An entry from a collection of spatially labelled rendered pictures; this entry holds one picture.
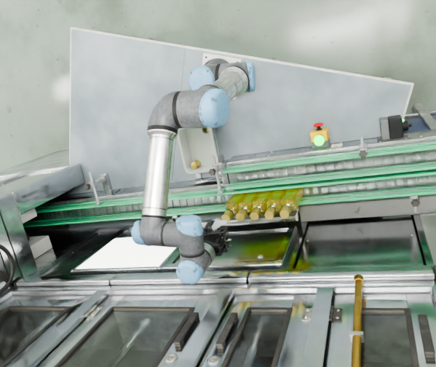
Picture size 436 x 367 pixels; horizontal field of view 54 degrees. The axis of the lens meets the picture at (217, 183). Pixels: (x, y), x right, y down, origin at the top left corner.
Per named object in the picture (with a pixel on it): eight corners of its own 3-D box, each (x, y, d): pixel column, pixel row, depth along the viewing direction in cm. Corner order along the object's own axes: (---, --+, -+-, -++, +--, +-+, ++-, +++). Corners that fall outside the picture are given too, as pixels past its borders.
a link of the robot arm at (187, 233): (160, 222, 123) (164, 256, 126) (196, 223, 119) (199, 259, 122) (171, 212, 130) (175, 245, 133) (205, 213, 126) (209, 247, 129)
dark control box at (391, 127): (381, 136, 176) (381, 140, 168) (378, 117, 174) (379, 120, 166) (402, 133, 173) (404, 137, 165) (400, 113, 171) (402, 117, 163)
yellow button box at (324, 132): (314, 145, 186) (311, 148, 179) (311, 128, 184) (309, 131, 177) (330, 143, 183) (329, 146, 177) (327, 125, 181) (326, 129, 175)
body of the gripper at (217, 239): (232, 245, 147) (222, 261, 136) (209, 247, 150) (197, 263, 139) (228, 225, 145) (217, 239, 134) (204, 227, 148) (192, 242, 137)
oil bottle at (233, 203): (239, 201, 191) (226, 219, 172) (237, 189, 190) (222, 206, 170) (251, 199, 189) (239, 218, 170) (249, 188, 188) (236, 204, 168)
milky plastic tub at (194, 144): (192, 170, 208) (185, 175, 200) (182, 124, 202) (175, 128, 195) (225, 165, 202) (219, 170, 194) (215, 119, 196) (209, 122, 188)
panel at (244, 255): (114, 242, 208) (71, 277, 178) (113, 237, 207) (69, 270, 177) (297, 231, 176) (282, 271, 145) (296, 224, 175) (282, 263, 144)
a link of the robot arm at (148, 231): (142, 87, 133) (124, 244, 125) (174, 85, 130) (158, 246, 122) (158, 100, 144) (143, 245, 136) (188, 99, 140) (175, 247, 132)
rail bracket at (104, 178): (113, 194, 224) (88, 209, 203) (105, 163, 219) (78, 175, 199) (121, 193, 222) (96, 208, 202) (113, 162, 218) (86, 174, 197)
